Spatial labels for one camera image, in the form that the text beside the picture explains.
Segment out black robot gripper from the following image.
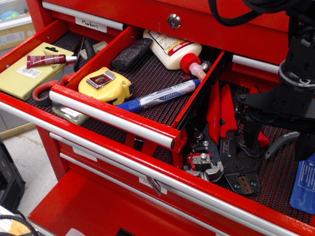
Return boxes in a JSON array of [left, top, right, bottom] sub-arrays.
[[235, 86, 315, 161]]

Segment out red glue tube white cap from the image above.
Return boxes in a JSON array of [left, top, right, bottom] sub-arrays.
[[27, 54, 78, 69]]

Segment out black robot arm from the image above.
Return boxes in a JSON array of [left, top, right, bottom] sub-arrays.
[[236, 0, 315, 161]]

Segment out white glue bottle red cap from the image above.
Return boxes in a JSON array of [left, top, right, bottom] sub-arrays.
[[143, 29, 206, 81]]

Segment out silver round drawer lock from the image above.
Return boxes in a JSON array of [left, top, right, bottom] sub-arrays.
[[167, 14, 182, 29]]

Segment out small red upper drawer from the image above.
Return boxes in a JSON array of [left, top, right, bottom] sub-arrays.
[[49, 26, 226, 150]]

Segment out white paper pieces in drawer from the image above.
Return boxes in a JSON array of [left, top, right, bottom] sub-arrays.
[[80, 40, 108, 60]]

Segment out blue plastic pouch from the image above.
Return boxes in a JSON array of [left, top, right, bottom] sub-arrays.
[[290, 154, 315, 215]]

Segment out red metal tool chest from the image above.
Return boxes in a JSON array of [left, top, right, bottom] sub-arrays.
[[0, 0, 314, 236]]

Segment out blue white marker pen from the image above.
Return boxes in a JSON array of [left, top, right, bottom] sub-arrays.
[[117, 79, 200, 112]]

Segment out black foam block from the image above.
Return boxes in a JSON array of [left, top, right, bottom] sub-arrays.
[[111, 38, 153, 72]]

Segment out yellow tape measure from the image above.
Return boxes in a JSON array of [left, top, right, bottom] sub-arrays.
[[78, 67, 134, 105]]

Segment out clear small plastic box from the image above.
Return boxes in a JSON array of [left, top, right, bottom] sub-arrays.
[[52, 106, 89, 125]]

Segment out white markers label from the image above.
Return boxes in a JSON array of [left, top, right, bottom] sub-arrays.
[[75, 17, 107, 33]]

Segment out yellow flat plastic case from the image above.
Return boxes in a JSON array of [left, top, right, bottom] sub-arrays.
[[0, 55, 64, 101]]

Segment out black crate on floor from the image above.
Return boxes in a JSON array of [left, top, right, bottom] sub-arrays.
[[0, 140, 26, 211]]

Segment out cardboard box in background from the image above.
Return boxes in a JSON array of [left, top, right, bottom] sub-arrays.
[[0, 23, 35, 50]]

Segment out grey handled small pliers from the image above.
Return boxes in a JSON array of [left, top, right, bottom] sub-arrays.
[[264, 131, 300, 160]]

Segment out red handled crimping pliers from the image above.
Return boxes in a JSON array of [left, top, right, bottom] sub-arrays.
[[220, 85, 270, 195]]

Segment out red handled wire stripper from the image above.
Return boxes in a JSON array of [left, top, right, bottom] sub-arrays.
[[183, 82, 224, 183]]

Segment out black braided cable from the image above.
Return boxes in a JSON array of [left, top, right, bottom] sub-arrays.
[[208, 0, 264, 27]]

